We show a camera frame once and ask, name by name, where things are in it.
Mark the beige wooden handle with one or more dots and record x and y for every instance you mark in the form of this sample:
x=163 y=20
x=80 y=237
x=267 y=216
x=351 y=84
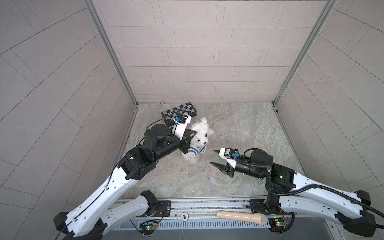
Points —
x=256 y=218

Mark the circuit board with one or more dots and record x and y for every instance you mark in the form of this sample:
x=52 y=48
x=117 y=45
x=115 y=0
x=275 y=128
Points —
x=148 y=227
x=277 y=224

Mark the right circuit board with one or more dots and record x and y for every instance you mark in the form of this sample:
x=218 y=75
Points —
x=277 y=224

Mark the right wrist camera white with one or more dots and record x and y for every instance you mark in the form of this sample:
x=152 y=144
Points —
x=229 y=155

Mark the blue white striped sweater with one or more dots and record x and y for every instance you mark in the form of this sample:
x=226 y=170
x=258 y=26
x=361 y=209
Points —
x=193 y=151

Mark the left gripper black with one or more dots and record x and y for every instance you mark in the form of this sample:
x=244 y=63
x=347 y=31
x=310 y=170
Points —
x=184 y=143

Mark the left circuit board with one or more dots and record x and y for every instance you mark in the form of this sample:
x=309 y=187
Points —
x=148 y=227

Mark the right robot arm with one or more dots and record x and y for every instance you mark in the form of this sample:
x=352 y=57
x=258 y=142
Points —
x=290 y=193

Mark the white teddy bear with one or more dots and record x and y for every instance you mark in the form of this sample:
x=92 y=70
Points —
x=201 y=138

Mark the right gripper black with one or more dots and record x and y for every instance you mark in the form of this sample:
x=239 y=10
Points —
x=225 y=170

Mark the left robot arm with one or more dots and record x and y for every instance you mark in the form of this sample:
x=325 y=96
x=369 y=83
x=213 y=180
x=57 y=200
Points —
x=94 y=218

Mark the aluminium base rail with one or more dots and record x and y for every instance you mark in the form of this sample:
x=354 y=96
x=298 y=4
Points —
x=198 y=207

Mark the black white chessboard box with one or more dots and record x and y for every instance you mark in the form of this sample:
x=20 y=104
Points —
x=169 y=115

